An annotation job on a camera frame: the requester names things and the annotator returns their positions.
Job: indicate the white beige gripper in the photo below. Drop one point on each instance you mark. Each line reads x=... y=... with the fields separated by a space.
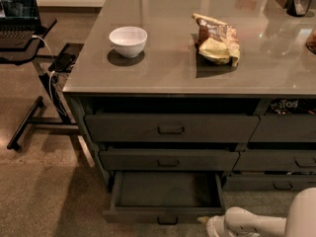
x=216 y=226

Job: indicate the drawer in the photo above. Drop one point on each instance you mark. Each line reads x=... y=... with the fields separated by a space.
x=168 y=159
x=165 y=198
x=269 y=182
x=285 y=128
x=170 y=127
x=276 y=160

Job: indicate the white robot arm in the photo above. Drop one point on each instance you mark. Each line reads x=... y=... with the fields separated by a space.
x=239 y=222

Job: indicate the snack bag in drawer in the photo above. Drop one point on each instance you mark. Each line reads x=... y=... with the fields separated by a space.
x=292 y=106

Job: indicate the dark grey kitchen island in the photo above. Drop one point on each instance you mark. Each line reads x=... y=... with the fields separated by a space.
x=169 y=76

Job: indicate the brown yellow chip bag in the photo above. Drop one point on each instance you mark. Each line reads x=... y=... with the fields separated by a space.
x=217 y=41

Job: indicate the white ceramic bowl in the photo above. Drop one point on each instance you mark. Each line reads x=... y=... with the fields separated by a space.
x=128 y=41

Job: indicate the brown item at edge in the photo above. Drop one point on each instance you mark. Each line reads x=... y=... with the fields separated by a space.
x=311 y=42

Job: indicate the black smartphone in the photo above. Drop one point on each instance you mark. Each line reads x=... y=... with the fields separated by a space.
x=62 y=62

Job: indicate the black laptop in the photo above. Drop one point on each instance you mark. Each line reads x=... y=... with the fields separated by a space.
x=19 y=20

